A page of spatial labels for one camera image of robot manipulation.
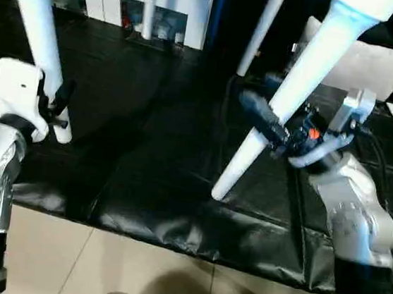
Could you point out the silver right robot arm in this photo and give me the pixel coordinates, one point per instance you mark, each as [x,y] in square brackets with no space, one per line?
[352,214]

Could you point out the black cabinet with gold label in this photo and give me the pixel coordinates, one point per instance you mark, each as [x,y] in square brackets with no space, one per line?
[228,23]

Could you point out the black quilted mat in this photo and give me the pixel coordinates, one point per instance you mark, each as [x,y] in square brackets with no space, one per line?
[148,131]

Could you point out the grey cushion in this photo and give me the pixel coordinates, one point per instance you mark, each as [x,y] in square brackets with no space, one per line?
[369,67]

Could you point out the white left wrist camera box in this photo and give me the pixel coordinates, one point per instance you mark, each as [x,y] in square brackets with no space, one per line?
[15,87]

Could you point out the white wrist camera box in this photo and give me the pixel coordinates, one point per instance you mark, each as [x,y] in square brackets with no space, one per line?
[359,101]
[15,87]

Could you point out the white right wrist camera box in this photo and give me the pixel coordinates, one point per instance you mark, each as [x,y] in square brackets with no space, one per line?
[359,101]

